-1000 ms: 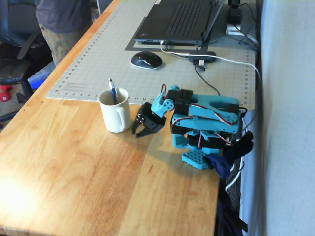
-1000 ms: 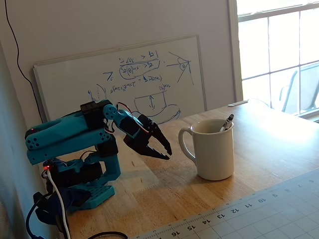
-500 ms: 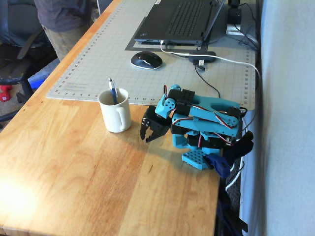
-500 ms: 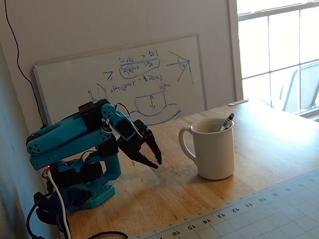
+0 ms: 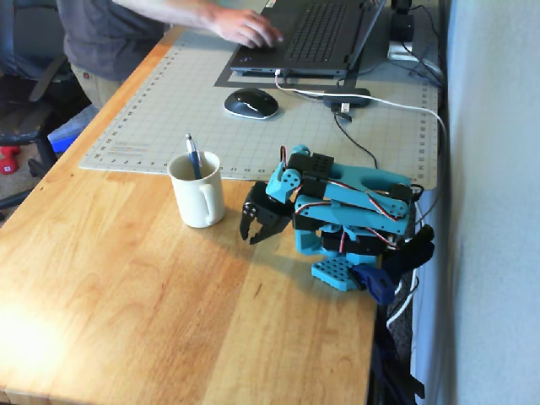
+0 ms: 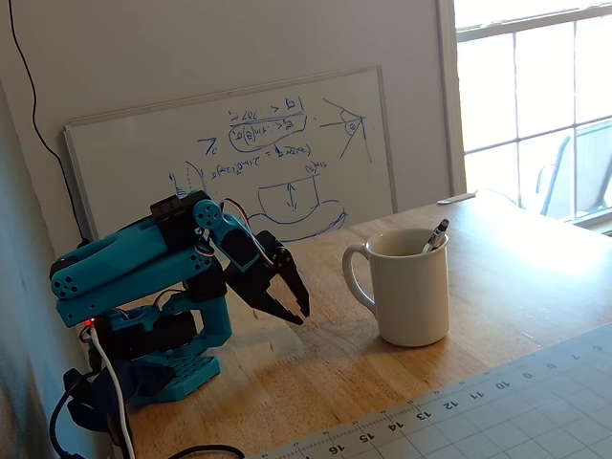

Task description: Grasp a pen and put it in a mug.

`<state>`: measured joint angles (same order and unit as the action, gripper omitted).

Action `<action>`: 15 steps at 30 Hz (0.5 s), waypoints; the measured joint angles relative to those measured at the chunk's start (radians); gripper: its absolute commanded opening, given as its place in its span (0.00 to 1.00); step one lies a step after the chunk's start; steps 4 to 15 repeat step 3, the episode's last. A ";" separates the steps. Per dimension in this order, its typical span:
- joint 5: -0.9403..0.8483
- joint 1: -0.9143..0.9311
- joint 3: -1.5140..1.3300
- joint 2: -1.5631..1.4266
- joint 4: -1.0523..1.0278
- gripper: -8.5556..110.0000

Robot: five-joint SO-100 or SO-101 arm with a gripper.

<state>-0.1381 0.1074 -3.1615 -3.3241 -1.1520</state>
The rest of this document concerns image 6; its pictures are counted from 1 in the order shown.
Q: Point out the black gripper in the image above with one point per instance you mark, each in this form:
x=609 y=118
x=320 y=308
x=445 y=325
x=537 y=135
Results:
x=269 y=286

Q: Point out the grey gridded cutting mat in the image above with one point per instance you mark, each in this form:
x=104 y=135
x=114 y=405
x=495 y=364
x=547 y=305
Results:
x=502 y=416

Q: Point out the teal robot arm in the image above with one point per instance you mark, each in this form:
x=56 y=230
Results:
x=119 y=248

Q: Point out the black and silver pen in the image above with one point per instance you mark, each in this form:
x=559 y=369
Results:
x=437 y=234

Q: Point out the dark blue table clamp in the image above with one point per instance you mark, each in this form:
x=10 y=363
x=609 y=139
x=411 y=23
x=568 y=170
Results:
x=143 y=378

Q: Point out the whiteboard with blue writing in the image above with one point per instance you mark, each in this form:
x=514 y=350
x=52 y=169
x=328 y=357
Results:
x=268 y=143

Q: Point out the outdoor patio chair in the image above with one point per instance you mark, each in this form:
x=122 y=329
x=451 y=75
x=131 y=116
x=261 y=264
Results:
x=588 y=167

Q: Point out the white framed window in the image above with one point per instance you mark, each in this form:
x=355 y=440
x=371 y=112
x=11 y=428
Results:
x=514 y=95

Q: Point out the cream ceramic mug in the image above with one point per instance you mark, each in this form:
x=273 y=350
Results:
x=411 y=291

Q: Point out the small white flat stick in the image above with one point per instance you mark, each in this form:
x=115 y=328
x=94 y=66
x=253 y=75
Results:
x=456 y=197

